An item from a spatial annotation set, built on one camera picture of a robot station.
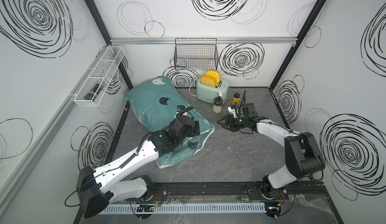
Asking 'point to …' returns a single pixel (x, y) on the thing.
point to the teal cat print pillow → (155, 103)
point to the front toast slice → (207, 81)
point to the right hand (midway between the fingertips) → (220, 125)
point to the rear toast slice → (214, 75)
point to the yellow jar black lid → (236, 99)
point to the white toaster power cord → (189, 92)
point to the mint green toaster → (208, 93)
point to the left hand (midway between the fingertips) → (191, 122)
